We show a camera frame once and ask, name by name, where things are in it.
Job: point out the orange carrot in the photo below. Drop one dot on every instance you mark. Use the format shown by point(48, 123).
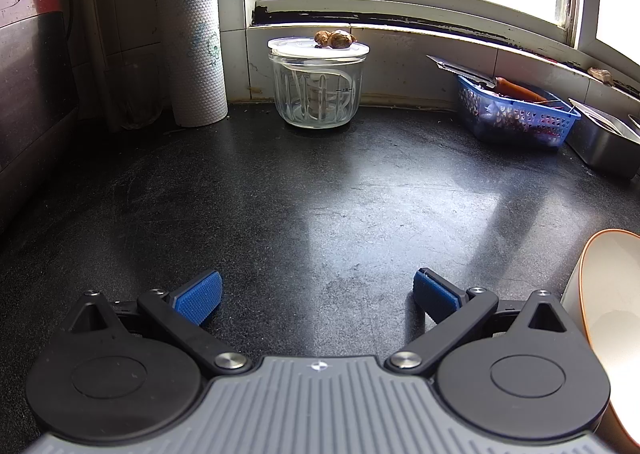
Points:
point(520, 89)

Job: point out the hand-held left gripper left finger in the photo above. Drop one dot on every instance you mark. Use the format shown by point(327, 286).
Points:
point(200, 296)

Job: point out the dark red rice cooker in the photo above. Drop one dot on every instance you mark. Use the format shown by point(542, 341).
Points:
point(30, 108)

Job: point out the kitchen knife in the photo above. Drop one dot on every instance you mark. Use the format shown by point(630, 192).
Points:
point(460, 69)

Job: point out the white bowl with orange base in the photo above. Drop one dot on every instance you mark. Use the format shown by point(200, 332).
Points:
point(615, 334)

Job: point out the glass container with white lid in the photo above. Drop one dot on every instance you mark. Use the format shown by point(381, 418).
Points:
point(315, 93)

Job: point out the white paper towel roll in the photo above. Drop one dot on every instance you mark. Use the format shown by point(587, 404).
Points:
point(192, 58)

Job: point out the blue plastic basket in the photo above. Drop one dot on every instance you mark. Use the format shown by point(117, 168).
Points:
point(515, 123)

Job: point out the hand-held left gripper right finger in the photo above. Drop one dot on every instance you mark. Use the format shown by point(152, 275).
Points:
point(435, 296)

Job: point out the steel tray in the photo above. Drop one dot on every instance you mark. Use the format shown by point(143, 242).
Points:
point(605, 148)

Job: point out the brown ginger piece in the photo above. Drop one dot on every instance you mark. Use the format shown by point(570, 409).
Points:
point(337, 39)
point(600, 74)

